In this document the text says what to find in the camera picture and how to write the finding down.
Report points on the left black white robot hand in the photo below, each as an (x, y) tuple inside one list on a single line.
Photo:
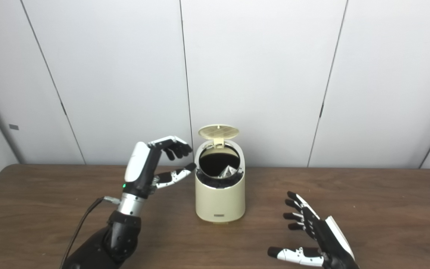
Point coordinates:
[(142, 168)]

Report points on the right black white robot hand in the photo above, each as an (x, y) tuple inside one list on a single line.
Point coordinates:
[(329, 239)]

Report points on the cream round bin lid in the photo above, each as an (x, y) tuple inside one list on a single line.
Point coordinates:
[(218, 131)]

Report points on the cream-colored trash bin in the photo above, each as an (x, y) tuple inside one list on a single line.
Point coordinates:
[(220, 203)]

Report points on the small white green milk carton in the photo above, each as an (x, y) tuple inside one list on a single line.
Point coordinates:
[(229, 172)]

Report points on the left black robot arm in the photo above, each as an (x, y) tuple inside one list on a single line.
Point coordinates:
[(120, 235)]

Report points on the black panel hinge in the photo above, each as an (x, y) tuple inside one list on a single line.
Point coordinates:
[(63, 109), (321, 110)]

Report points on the small grey wall label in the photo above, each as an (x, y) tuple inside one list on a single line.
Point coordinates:
[(13, 126)]

